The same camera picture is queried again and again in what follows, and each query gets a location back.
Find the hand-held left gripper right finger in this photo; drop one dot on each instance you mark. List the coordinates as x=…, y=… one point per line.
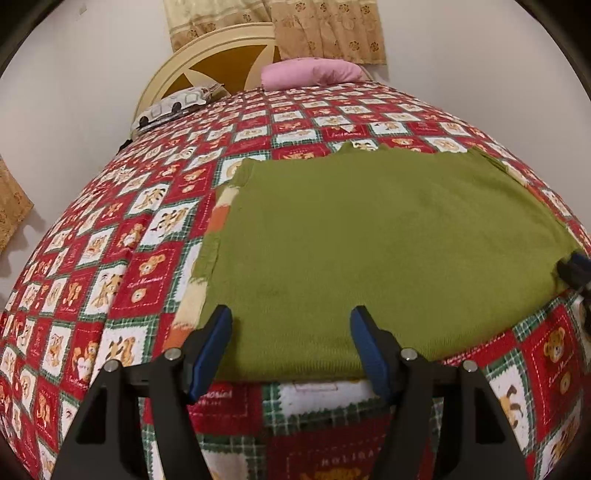
x=371, y=355

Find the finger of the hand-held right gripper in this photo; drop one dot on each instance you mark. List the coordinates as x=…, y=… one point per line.
x=573, y=272

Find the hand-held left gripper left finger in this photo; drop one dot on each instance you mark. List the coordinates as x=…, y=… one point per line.
x=210, y=355

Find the green orange cream striped sweater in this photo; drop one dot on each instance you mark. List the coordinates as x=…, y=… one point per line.
x=369, y=240

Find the red checked bear print blanket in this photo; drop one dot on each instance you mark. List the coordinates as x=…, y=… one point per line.
x=138, y=258

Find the beige patterned cloth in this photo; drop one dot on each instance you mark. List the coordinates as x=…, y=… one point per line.
x=11, y=207

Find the white patterned pillow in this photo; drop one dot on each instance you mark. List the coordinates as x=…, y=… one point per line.
x=178, y=107

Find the pink pillow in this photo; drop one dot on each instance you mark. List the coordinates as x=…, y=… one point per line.
x=309, y=73

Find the cream round headboard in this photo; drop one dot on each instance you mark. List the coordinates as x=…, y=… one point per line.
x=221, y=48

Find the tan floral curtain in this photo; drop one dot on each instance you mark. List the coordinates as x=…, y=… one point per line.
x=328, y=30

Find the light beige floral curtain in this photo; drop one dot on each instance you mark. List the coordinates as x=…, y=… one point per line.
x=217, y=21

